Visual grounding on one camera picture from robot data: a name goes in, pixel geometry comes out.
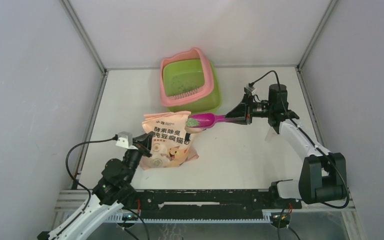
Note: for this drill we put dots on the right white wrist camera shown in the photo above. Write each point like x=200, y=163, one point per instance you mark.
x=249, y=90

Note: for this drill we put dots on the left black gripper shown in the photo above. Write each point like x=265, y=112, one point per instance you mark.
x=143, y=143

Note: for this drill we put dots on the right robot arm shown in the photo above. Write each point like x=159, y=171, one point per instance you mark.
x=323, y=173

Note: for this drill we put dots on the green litter granules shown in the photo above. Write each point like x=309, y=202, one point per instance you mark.
x=192, y=122

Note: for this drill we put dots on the pink green litter box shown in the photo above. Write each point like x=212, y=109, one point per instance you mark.
x=189, y=82

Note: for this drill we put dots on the magenta plastic scoop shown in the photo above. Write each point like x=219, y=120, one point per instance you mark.
x=208, y=120

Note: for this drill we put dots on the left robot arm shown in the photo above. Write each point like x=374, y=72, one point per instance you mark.
x=112, y=192

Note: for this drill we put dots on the cat litter bag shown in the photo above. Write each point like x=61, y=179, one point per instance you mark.
x=172, y=142

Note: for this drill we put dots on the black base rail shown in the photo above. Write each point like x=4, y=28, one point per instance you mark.
x=206, y=204

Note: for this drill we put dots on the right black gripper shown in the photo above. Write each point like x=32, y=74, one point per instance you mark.
x=243, y=112

